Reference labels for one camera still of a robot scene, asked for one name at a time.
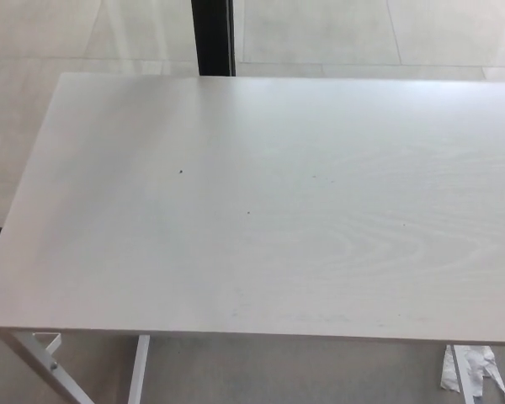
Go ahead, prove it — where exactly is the black window frame post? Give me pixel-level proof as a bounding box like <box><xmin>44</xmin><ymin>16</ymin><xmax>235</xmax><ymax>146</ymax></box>
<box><xmin>191</xmin><ymin>0</ymin><xmax>237</xmax><ymax>77</ymax></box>

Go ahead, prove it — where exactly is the white thin table leg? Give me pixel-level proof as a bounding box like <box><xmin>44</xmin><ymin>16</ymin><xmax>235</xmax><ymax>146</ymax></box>
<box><xmin>452</xmin><ymin>344</ymin><xmax>477</xmax><ymax>404</ymax></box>

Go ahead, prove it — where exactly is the white diagonal table leg brace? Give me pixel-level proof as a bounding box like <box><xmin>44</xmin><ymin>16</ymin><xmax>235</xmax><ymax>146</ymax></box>
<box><xmin>0</xmin><ymin>330</ymin><xmax>97</xmax><ymax>404</ymax></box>

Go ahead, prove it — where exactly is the white upright table leg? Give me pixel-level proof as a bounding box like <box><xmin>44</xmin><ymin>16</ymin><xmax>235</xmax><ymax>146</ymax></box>
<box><xmin>130</xmin><ymin>334</ymin><xmax>152</xmax><ymax>404</ymax></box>

